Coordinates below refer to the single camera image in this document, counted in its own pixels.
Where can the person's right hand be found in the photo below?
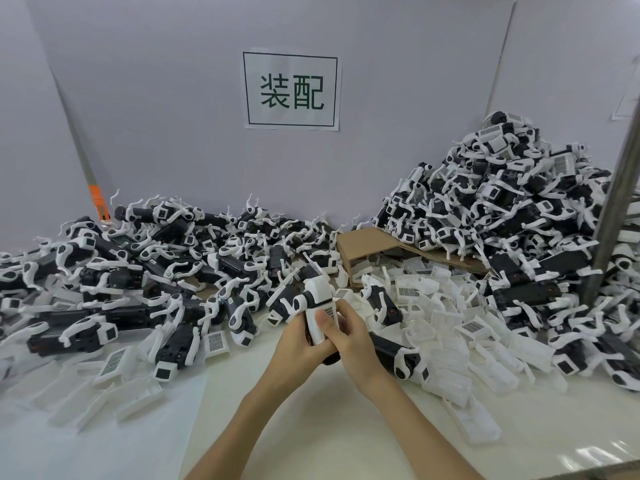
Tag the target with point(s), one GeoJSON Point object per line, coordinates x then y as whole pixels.
{"type": "Point", "coordinates": [357, 349]}

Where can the white paper sign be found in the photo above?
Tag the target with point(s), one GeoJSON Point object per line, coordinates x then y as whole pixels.
{"type": "Point", "coordinates": [292, 92]}

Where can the tall heap of black-white devices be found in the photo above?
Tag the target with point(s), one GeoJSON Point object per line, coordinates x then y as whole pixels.
{"type": "Point", "coordinates": [515, 204]}

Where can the person's right thumb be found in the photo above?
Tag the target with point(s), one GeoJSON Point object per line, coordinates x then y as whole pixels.
{"type": "Point", "coordinates": [326, 327]}

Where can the person's left hand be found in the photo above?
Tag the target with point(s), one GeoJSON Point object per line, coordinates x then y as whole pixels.
{"type": "Point", "coordinates": [295, 354]}

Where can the orange tag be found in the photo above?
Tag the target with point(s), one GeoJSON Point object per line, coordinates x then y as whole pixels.
{"type": "Point", "coordinates": [98, 200]}

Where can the pile of white plastic covers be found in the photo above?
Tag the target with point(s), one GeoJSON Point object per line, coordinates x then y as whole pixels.
{"type": "Point", "coordinates": [117, 367]}
{"type": "Point", "coordinates": [450, 314]}

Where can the black and white handheld device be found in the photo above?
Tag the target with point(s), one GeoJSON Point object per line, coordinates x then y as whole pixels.
{"type": "Point", "coordinates": [320, 298]}

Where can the brown cardboard box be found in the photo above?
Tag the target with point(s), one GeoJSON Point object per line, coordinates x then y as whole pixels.
{"type": "Point", "coordinates": [361, 242]}

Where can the person's right forearm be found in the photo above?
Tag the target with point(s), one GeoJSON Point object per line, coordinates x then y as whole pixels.
{"type": "Point", "coordinates": [415, 434]}

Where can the low pile of black-white devices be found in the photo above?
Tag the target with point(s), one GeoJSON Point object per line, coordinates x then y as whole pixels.
{"type": "Point", "coordinates": [125, 274]}

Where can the person's left forearm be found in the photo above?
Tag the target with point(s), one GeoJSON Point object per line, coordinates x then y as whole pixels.
{"type": "Point", "coordinates": [235, 429]}

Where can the person's left thumb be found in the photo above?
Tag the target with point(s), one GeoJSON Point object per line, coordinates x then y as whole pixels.
{"type": "Point", "coordinates": [302, 328]}

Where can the grey metal pole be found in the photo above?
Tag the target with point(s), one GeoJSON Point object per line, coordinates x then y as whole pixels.
{"type": "Point", "coordinates": [612, 209]}

